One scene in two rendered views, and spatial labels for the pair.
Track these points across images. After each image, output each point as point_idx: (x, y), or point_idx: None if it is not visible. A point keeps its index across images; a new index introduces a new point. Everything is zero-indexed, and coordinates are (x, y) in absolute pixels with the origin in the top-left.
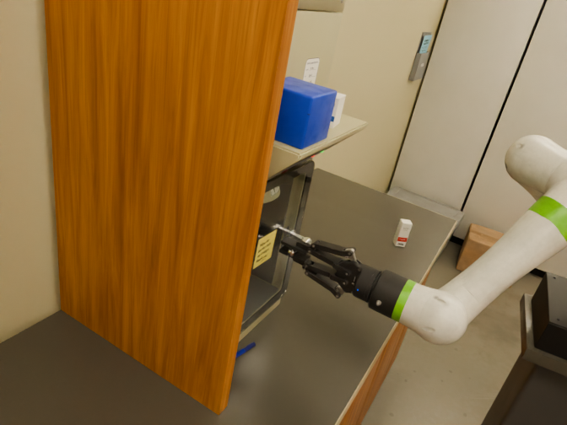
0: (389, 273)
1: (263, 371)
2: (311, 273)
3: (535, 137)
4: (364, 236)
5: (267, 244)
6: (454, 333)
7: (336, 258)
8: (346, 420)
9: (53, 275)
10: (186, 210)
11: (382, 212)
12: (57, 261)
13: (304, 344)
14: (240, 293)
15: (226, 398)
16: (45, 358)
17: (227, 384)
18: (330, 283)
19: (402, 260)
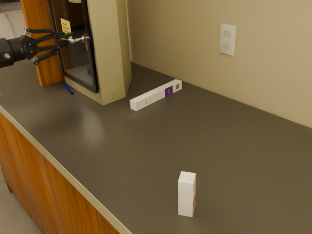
0: (0, 38)
1: (53, 95)
2: (51, 50)
3: None
4: (205, 177)
5: (66, 27)
6: None
7: (39, 38)
8: (65, 216)
9: (129, 43)
10: None
11: (305, 231)
12: (130, 37)
13: (61, 108)
14: (23, 14)
15: (40, 79)
16: None
17: (37, 69)
18: (40, 56)
19: (144, 198)
